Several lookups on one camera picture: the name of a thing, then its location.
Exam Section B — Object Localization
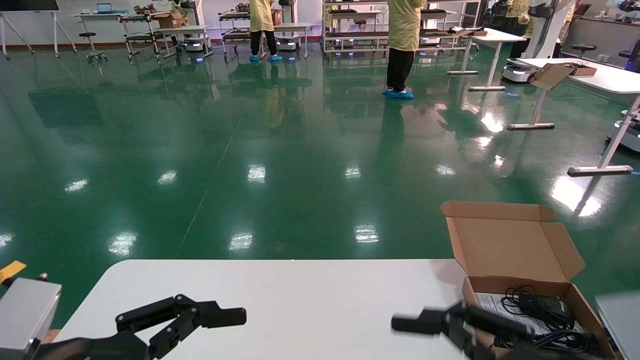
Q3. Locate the printed white paper manual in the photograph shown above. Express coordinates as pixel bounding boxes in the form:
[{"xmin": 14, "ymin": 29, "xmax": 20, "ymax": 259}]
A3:
[{"xmin": 474, "ymin": 292, "xmax": 586, "ymax": 337}]

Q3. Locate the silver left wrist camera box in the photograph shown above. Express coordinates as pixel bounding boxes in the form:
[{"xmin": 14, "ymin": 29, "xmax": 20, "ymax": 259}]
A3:
[{"xmin": 0, "ymin": 278, "xmax": 62, "ymax": 360}]

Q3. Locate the metal trolley rack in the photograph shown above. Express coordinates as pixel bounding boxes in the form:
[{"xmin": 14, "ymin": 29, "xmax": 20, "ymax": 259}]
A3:
[{"xmin": 120, "ymin": 12, "xmax": 166, "ymax": 63}]

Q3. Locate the small open cardboard box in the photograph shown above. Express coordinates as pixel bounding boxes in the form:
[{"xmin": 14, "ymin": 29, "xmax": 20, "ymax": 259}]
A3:
[{"xmin": 530, "ymin": 61, "xmax": 599, "ymax": 92}]

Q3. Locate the tall white robot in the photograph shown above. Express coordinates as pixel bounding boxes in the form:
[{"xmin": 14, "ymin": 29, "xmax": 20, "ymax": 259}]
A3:
[{"xmin": 501, "ymin": 0, "xmax": 576, "ymax": 84}]

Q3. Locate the small white table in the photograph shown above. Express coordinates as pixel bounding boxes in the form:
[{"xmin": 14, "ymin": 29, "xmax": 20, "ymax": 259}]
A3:
[{"xmin": 159, "ymin": 24, "xmax": 215, "ymax": 61}]

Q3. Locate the large white table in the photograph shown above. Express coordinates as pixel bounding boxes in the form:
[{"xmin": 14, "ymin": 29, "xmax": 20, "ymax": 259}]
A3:
[{"xmin": 506, "ymin": 56, "xmax": 640, "ymax": 177}]

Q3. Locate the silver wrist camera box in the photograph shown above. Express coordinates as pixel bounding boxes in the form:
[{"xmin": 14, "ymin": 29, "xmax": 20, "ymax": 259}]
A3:
[
  {"xmin": 0, "ymin": 278, "xmax": 62, "ymax": 360},
  {"xmin": 594, "ymin": 291, "xmax": 640, "ymax": 360}
]

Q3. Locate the person in long yellow coat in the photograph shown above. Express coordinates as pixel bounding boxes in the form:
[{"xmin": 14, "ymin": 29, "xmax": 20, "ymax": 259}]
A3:
[{"xmin": 382, "ymin": 0, "xmax": 427, "ymax": 101}]

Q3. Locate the yellow tag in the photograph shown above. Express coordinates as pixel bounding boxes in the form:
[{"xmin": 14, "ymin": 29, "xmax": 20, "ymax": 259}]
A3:
[{"xmin": 0, "ymin": 260, "xmax": 27, "ymax": 287}]

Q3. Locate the person in short yellow coat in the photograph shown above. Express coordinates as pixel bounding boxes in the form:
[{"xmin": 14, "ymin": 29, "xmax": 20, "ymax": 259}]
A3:
[{"xmin": 248, "ymin": 0, "xmax": 284, "ymax": 63}]

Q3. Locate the black stool with chrome base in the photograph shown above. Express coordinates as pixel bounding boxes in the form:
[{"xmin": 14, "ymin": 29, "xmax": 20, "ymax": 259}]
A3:
[{"xmin": 78, "ymin": 32, "xmax": 109, "ymax": 66}]

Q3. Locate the person in yellow jacket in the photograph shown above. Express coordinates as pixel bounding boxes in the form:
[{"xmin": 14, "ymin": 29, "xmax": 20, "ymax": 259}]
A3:
[{"xmin": 505, "ymin": 0, "xmax": 536, "ymax": 60}]

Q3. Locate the long white table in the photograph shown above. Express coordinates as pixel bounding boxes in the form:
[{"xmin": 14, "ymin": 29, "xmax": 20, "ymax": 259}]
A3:
[{"xmin": 74, "ymin": 11, "xmax": 151, "ymax": 56}]

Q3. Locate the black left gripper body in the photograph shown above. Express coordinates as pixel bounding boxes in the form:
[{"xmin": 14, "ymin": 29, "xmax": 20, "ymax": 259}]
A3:
[{"xmin": 32, "ymin": 332, "xmax": 151, "ymax": 360}]

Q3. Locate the thin black mouse cable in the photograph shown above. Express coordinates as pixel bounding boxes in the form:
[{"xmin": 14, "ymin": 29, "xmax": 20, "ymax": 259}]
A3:
[{"xmin": 500, "ymin": 285, "xmax": 576, "ymax": 331}]

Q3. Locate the black computer mouse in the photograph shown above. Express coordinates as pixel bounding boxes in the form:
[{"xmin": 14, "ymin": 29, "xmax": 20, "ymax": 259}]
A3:
[{"xmin": 532, "ymin": 294, "xmax": 575, "ymax": 317}]

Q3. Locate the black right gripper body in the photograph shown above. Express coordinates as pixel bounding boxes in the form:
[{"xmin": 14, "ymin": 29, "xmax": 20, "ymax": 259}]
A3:
[{"xmin": 477, "ymin": 345, "xmax": 596, "ymax": 360}]

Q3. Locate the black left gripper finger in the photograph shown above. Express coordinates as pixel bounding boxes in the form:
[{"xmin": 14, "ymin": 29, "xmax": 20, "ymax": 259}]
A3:
[{"xmin": 115, "ymin": 294, "xmax": 248, "ymax": 360}]

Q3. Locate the white table with t-legs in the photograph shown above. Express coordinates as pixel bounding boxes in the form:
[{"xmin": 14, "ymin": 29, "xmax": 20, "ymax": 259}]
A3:
[{"xmin": 446, "ymin": 27, "xmax": 527, "ymax": 92}]

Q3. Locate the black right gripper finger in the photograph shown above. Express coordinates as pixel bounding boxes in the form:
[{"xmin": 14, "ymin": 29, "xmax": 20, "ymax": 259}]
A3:
[{"xmin": 391, "ymin": 301, "xmax": 536, "ymax": 360}]

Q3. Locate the black screen on white stand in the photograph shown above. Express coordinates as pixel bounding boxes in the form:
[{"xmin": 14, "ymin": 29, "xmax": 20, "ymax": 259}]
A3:
[{"xmin": 0, "ymin": 0, "xmax": 79, "ymax": 60}]

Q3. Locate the wide metal shelving rack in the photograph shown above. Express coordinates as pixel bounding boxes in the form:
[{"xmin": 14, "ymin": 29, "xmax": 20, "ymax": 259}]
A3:
[{"xmin": 320, "ymin": 0, "xmax": 483, "ymax": 55}]

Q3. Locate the brown cardboard storage box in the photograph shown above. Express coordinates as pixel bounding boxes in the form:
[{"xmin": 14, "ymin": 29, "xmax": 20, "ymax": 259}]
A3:
[{"xmin": 440, "ymin": 200, "xmax": 617, "ymax": 360}]

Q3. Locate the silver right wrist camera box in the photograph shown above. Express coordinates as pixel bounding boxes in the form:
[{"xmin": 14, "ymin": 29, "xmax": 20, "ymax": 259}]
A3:
[{"xmin": 594, "ymin": 291, "xmax": 640, "ymax": 360}]

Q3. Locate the white robot wheeled base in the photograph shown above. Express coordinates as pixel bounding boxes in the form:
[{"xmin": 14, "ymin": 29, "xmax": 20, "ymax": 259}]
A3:
[
  {"xmin": 274, "ymin": 34, "xmax": 302, "ymax": 52},
  {"xmin": 181, "ymin": 36, "xmax": 213, "ymax": 53},
  {"xmin": 605, "ymin": 107, "xmax": 640, "ymax": 154}
]

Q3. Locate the white work table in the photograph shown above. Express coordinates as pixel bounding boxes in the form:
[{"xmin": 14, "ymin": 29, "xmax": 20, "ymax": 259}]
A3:
[{"xmin": 218, "ymin": 10, "xmax": 313, "ymax": 60}]

